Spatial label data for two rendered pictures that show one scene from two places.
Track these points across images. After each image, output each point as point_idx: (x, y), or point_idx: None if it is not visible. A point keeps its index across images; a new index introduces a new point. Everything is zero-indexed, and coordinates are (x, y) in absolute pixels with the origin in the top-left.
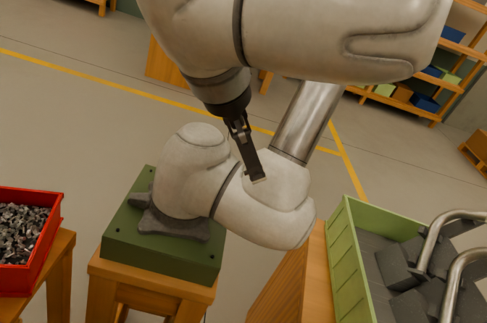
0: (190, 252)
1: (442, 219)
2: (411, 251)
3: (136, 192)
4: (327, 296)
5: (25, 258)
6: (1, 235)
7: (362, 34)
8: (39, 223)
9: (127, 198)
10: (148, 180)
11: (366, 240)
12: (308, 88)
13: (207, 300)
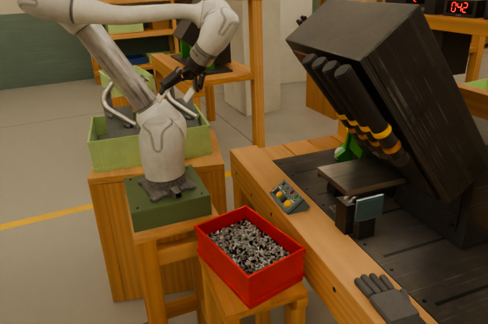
0: (191, 173)
1: (106, 103)
2: (115, 129)
3: (165, 202)
4: None
5: (239, 224)
6: (237, 238)
7: None
8: (217, 232)
9: (175, 202)
10: (149, 204)
11: None
12: (129, 69)
13: None
